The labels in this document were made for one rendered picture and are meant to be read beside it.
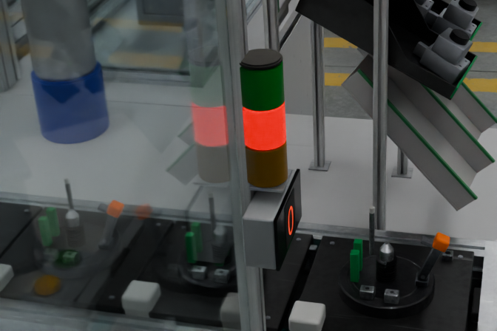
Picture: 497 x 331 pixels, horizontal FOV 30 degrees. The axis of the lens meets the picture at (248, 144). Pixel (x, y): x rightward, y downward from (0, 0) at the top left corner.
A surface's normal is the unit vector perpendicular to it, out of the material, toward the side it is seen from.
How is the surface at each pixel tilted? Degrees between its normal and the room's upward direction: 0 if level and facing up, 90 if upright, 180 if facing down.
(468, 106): 90
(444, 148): 45
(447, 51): 87
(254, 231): 90
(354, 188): 0
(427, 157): 90
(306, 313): 0
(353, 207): 0
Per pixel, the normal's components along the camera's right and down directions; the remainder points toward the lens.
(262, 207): -0.06, -0.88
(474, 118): -0.43, 0.45
